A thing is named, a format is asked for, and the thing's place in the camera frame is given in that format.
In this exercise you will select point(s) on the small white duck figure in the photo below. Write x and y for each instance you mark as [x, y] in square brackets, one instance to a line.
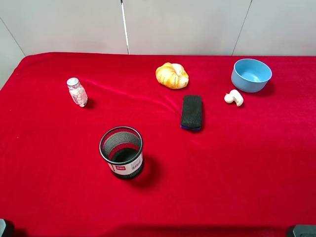
[234, 96]

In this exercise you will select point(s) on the golden bread roll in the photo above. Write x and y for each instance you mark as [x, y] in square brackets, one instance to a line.
[172, 75]

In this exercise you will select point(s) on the white vertical pole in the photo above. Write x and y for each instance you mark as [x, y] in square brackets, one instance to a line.
[125, 27]

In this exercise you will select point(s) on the clear bottle of white pills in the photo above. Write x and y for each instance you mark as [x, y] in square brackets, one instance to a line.
[77, 92]

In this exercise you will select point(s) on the black mesh pen cup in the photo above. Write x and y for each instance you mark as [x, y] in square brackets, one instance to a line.
[121, 147]

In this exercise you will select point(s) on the light blue bowl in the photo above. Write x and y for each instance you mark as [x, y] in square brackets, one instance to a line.
[250, 75]

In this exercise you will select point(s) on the red velvet table cloth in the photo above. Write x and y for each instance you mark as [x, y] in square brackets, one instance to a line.
[249, 170]

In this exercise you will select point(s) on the black felt board eraser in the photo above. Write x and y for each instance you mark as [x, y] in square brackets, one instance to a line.
[191, 117]

